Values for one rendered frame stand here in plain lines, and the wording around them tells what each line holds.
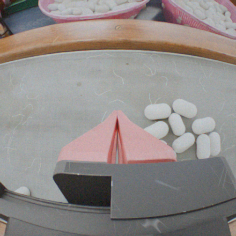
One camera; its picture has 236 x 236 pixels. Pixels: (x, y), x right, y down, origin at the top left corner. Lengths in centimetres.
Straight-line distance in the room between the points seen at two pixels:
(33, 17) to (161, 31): 39
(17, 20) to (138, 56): 45
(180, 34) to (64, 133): 24
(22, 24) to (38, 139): 40
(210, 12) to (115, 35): 29
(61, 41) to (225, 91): 29
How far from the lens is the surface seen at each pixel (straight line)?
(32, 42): 28
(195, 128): 21
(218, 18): 45
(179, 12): 35
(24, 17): 56
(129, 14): 32
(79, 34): 25
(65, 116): 22
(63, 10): 36
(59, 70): 25
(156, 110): 19
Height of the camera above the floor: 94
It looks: 77 degrees down
